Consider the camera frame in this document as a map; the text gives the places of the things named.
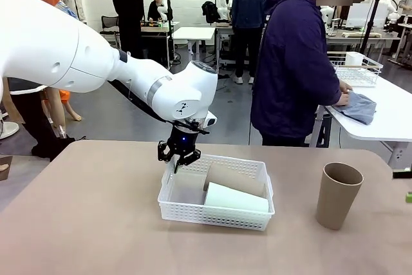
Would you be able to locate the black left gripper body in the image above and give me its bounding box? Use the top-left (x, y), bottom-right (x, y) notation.
top-left (167, 123), bottom-right (200, 157)

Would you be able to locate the brown cup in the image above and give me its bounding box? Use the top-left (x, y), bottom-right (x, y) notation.
top-left (202, 164), bottom-right (268, 198)
top-left (314, 162), bottom-right (364, 231)

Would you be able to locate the white perforated plastic basket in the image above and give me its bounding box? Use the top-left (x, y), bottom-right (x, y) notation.
top-left (156, 154), bottom-right (276, 232)

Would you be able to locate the pale green cup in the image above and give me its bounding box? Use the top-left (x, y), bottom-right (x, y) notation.
top-left (203, 181), bottom-right (270, 214)

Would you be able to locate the blue grey cloth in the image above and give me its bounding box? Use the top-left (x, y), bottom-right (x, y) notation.
top-left (331, 91), bottom-right (377, 126)

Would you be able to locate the person's right forearm, purple sleeve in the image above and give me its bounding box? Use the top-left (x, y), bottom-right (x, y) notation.
top-left (323, 62), bottom-right (344, 106)

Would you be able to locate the person's right hand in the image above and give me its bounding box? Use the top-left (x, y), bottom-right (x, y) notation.
top-left (333, 93), bottom-right (351, 107)

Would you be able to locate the white side table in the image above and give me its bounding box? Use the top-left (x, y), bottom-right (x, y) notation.
top-left (317, 68), bottom-right (412, 170)

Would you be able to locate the white standing desk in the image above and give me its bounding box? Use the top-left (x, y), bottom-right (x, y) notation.
top-left (173, 26), bottom-right (216, 57)

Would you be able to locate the mannequin in orange garment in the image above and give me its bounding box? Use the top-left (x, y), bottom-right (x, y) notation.
top-left (14, 0), bottom-right (82, 138)

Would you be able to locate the wood top desk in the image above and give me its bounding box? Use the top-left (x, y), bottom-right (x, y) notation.
top-left (140, 20), bottom-right (181, 70)

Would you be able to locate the white container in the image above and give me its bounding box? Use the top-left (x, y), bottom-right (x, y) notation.
top-left (345, 52), bottom-right (365, 67)

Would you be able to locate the black backpack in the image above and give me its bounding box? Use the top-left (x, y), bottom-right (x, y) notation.
top-left (201, 1), bottom-right (220, 25)

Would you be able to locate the person in purple jacket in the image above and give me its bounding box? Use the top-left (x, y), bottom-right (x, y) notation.
top-left (250, 0), bottom-right (355, 147)

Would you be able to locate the black chair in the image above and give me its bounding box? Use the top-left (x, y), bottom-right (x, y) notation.
top-left (100, 15), bottom-right (120, 47)

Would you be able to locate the seated person in black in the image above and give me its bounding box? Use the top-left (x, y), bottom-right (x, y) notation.
top-left (147, 0), bottom-right (167, 22)

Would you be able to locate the person in black clothes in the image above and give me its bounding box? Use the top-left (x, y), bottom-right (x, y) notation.
top-left (111, 0), bottom-right (145, 61)

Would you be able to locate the person in blue striped jacket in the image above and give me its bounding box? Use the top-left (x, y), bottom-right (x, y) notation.
top-left (230, 0), bottom-right (268, 85)

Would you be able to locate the white fan base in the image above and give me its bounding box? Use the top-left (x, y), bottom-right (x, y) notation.
top-left (0, 110), bottom-right (21, 140)

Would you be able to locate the black tripod pole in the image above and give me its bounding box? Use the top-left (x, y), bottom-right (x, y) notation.
top-left (359, 0), bottom-right (386, 54)

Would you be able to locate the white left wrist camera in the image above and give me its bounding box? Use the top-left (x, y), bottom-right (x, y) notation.
top-left (203, 111), bottom-right (218, 127)

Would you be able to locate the black metal frame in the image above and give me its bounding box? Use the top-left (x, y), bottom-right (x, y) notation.
top-left (305, 113), bottom-right (332, 149)

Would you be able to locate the white wire dish rack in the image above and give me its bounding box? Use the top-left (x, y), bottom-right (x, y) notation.
top-left (328, 55), bottom-right (384, 88)

